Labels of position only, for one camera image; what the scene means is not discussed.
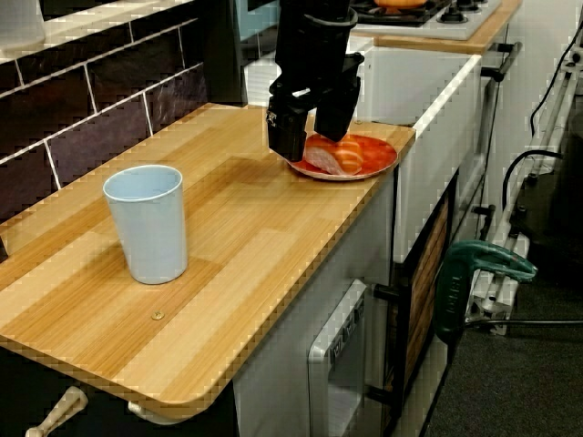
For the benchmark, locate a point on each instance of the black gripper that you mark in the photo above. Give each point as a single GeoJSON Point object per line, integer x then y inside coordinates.
{"type": "Point", "coordinates": [319, 77]}

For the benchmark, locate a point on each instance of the salmon sushi toy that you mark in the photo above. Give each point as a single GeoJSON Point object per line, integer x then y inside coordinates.
{"type": "Point", "coordinates": [348, 157]}

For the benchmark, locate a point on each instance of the light blue plastic cup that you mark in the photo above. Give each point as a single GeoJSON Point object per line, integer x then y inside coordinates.
{"type": "Point", "coordinates": [152, 236]}

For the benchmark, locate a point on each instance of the red round plate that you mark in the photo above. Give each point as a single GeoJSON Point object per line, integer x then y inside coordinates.
{"type": "Point", "coordinates": [379, 152]}

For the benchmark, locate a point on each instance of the teal plastic dish bin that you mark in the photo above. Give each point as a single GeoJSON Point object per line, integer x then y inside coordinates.
{"type": "Point", "coordinates": [255, 18]}

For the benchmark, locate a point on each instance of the white toy sink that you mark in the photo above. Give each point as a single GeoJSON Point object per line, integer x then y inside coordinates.
{"type": "Point", "coordinates": [428, 182]}

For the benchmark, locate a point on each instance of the orange pot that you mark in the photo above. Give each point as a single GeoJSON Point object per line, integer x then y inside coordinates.
{"type": "Point", "coordinates": [401, 3]}

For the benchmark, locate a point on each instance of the toy stove top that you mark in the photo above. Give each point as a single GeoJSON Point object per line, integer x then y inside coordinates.
{"type": "Point", "coordinates": [455, 29]}

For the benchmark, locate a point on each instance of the wood panel door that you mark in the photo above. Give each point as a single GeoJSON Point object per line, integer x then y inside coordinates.
{"type": "Point", "coordinates": [426, 282]}

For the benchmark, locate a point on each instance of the dark tile backsplash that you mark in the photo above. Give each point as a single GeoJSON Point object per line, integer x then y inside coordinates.
{"type": "Point", "coordinates": [114, 91]}

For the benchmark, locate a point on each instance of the white kitchen cabinet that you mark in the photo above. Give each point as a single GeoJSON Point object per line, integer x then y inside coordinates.
{"type": "Point", "coordinates": [273, 355]}

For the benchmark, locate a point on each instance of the white dishwasher door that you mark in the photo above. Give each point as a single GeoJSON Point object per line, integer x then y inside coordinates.
{"type": "Point", "coordinates": [337, 364]}

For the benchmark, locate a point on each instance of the black bin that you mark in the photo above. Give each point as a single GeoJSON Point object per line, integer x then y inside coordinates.
{"type": "Point", "coordinates": [555, 196]}

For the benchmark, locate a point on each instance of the plain white container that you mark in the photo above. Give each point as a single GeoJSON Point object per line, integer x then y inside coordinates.
{"type": "Point", "coordinates": [20, 23]}

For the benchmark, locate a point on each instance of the cream wall shelf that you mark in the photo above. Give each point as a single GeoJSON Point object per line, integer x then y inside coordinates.
{"type": "Point", "coordinates": [91, 26]}

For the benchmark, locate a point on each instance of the aluminium frame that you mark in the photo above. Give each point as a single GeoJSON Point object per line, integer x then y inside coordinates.
{"type": "Point", "coordinates": [492, 305]}

